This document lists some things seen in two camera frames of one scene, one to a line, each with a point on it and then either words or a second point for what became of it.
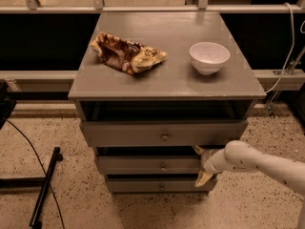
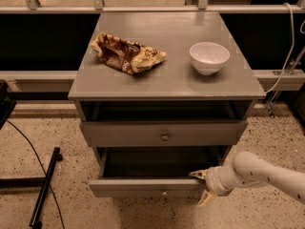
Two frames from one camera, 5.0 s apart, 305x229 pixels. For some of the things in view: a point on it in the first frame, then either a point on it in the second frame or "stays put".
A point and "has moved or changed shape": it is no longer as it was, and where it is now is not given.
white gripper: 207,161 → 213,180
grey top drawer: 162,133 stays put
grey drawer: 149,164 has moved or changed shape
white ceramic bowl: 208,57 stays put
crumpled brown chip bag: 125,55 stays put
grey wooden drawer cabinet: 154,90 stays put
